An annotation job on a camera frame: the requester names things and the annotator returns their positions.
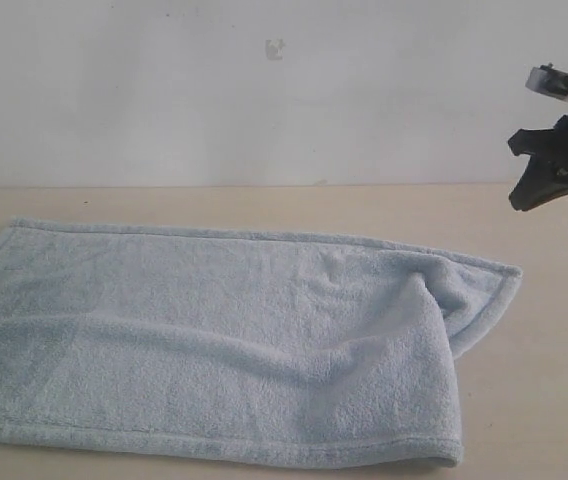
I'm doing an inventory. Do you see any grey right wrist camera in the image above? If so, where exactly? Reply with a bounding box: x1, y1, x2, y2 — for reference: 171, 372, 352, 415
525, 64, 568, 103

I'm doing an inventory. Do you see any light blue fluffy towel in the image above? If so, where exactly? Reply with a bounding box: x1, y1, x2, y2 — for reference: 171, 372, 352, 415
0, 218, 522, 469

